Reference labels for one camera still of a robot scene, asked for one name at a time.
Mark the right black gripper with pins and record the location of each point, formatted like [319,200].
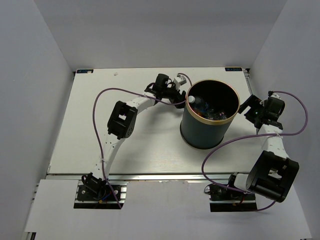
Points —
[253,102]

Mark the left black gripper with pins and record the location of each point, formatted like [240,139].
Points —
[177,97]

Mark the clear bottle white cap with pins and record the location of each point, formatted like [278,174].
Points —
[198,104]

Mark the orange plastic bottle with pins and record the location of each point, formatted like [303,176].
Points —
[198,113]

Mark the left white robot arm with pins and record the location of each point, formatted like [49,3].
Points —
[122,120]

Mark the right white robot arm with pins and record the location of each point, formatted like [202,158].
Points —
[274,172]

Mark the dark round bin gold rim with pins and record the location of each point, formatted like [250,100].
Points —
[199,132]

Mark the right blue table sticker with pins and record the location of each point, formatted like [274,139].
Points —
[233,69]

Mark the blue table sticker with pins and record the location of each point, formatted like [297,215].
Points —
[233,69]
[84,71]

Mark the left blue table sticker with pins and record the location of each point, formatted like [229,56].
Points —
[84,71]

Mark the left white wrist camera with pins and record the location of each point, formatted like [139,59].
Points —
[179,81]

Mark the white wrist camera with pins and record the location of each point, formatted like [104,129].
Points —
[179,81]
[271,94]

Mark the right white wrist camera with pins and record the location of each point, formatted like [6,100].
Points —
[271,94]

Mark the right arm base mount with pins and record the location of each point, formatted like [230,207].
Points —
[227,198]

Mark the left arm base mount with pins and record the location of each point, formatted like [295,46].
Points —
[96,194]

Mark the aluminium front rail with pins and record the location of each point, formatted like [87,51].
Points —
[134,177]

